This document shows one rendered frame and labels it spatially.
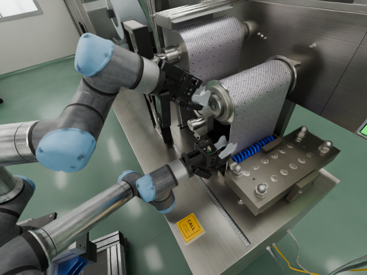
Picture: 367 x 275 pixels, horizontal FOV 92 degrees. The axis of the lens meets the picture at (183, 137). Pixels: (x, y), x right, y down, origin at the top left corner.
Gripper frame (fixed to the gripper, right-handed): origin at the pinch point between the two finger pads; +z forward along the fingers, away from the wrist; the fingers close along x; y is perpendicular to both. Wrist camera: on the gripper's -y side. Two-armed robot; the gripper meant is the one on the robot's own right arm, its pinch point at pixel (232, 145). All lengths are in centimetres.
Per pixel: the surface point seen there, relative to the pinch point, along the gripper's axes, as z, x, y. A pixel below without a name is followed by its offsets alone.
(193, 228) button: -25.1, -11.3, -16.7
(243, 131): 3.9, -0.3, 5.1
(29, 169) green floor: -151, 175, -109
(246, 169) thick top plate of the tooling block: 0.0, -7.7, -6.1
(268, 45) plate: 30.1, 18.1, 21.7
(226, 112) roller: -3.4, 0.8, 16.1
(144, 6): 3, 75, 34
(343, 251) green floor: 67, -53, -109
